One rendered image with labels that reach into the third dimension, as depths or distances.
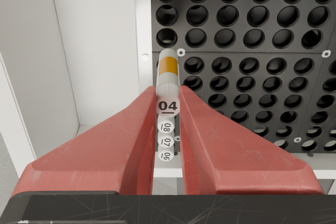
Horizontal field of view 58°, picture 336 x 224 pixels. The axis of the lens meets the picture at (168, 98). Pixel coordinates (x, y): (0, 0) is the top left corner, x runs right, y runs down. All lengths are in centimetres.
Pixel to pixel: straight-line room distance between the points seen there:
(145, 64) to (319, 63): 13
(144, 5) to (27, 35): 8
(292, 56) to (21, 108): 17
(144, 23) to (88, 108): 11
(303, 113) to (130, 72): 15
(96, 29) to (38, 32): 5
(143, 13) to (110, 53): 5
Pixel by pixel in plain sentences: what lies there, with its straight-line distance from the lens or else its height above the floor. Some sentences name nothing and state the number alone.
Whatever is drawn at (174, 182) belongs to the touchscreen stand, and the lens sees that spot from 162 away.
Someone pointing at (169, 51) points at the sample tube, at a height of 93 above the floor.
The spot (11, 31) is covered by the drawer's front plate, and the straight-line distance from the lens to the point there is 20.
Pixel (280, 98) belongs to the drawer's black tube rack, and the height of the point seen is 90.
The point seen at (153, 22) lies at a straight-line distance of 19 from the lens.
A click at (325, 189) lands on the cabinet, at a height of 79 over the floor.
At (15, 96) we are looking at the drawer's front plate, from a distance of 20.
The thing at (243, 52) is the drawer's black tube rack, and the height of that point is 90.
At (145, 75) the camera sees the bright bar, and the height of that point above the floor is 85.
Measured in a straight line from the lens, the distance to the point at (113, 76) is 28.
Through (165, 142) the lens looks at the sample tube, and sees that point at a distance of 22.
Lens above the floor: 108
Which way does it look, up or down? 55 degrees down
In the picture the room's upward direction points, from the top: 179 degrees counter-clockwise
